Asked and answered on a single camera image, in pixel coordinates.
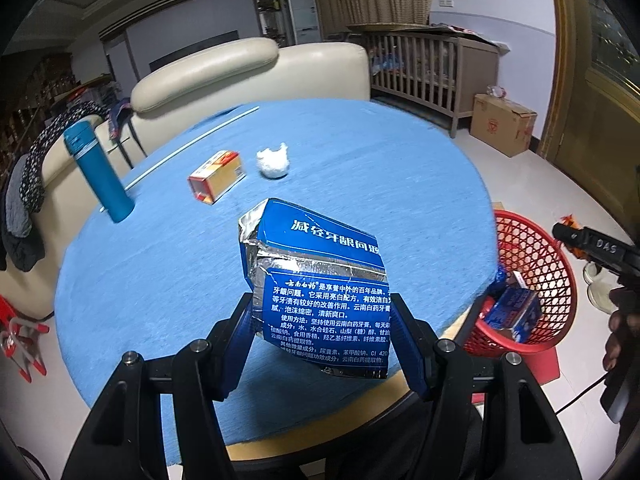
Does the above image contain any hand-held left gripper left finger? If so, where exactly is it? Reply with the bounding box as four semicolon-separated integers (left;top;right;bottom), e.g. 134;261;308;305
60;291;253;480

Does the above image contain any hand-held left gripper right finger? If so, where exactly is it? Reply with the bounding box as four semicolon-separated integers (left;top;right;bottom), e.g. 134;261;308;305
389;292;586;480

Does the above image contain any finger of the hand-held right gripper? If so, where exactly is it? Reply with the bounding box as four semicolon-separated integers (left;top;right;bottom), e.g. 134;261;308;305
552;222;592;257

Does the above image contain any red plastic mesh basket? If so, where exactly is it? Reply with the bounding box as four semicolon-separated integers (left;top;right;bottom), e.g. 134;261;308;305
462;210;578;358

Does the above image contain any long blue toothpaste box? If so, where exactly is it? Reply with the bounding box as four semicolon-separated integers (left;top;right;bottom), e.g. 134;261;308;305
482;285;543;343

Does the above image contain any person's right hand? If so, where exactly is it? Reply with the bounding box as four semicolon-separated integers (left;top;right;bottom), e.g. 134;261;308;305
602;310;637;373

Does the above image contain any white slipper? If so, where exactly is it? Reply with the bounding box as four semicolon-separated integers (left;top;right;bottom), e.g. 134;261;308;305
582;260;618;286
587;282;626;316

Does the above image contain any round wooden table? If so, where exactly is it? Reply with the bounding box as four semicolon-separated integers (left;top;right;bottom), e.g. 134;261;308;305
220;305;481;463

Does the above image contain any cardboard box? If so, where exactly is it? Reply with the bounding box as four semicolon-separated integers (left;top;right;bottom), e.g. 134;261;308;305
470;92;538;158

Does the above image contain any wooden door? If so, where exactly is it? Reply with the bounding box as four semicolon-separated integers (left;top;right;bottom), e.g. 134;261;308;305
542;0;640;246

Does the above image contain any small orange white carton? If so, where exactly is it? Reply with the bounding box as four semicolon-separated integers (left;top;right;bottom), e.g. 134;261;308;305
187;150;248;206

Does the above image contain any white tissue ball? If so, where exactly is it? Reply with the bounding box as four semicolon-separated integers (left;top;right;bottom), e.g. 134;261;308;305
256;142;292;179

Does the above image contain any thin white rod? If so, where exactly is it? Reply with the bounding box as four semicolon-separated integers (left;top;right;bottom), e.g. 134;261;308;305
99;106;261;213

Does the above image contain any red metal stool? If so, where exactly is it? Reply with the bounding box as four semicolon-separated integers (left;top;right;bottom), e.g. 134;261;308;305
0;295;51;386

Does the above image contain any blue thermos bottle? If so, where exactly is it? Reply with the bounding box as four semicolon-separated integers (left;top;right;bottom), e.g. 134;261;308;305
63;121;136;223

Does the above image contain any wooden baby crib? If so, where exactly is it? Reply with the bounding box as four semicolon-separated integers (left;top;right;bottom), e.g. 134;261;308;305
360;30;501;138

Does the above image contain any dark cloth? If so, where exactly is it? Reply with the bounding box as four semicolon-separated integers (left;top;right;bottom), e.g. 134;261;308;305
0;225;48;271

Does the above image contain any grey cloth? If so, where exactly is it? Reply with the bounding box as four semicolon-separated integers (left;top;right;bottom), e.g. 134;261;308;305
2;185;36;238

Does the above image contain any dark patterned garment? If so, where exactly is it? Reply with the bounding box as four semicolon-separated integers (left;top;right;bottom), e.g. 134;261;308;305
107;99;136;141

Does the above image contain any blue printed cloth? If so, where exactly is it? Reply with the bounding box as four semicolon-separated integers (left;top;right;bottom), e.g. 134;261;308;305
372;50;406;73

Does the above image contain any black floral cloth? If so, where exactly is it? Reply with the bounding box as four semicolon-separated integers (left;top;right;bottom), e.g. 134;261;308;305
19;101;108;213

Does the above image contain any beige leather sofa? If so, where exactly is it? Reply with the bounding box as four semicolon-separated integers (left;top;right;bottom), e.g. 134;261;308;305
0;37;372;321

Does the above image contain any woven flat tray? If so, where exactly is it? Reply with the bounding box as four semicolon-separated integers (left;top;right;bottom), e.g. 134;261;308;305
347;22;436;33

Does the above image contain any glass display cabinet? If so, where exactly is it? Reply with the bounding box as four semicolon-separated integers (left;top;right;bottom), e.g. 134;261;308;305
252;0;291;46

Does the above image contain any white standing air conditioner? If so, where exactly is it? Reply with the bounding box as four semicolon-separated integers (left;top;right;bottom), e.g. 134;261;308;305
286;0;322;46

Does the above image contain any black cable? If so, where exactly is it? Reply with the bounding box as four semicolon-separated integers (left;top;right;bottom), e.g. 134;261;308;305
554;374;608;416

